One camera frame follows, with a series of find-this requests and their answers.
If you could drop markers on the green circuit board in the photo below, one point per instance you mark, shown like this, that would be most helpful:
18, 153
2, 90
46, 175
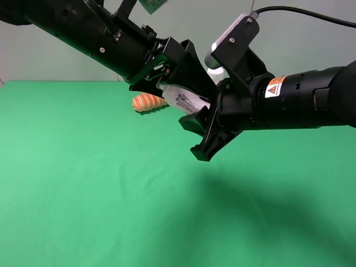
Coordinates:
152, 6

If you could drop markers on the green table cloth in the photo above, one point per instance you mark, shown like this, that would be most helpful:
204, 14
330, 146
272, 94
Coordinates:
87, 181

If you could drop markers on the white bottle with black cap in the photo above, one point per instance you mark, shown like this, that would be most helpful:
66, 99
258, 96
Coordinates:
182, 99

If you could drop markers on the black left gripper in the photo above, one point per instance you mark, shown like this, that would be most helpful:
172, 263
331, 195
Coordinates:
177, 63

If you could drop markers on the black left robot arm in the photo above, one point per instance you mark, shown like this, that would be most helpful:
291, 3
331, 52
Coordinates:
87, 26

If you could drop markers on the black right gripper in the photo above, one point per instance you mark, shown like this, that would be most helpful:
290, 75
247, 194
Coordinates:
235, 109

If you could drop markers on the orange striped bread toy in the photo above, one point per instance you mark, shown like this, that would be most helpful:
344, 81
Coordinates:
145, 102

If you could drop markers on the white plastic bottle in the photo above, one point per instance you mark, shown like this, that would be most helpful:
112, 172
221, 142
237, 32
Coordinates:
216, 74

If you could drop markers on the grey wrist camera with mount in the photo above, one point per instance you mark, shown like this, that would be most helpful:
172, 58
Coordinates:
232, 49

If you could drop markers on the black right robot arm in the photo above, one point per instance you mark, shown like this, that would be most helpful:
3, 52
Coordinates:
305, 100

